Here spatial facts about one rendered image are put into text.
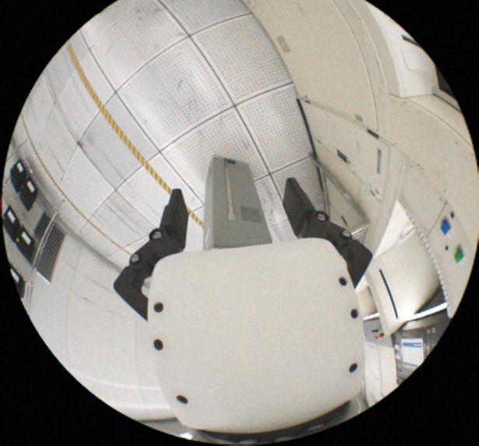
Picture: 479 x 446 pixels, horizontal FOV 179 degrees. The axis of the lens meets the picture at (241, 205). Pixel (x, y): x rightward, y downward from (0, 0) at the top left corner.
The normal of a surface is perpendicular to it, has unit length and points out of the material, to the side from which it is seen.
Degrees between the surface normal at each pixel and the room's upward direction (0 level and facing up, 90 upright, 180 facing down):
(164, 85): 0
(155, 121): 0
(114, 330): 90
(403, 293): 90
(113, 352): 90
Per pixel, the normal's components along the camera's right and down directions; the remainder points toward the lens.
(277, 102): 0.12, 0.66
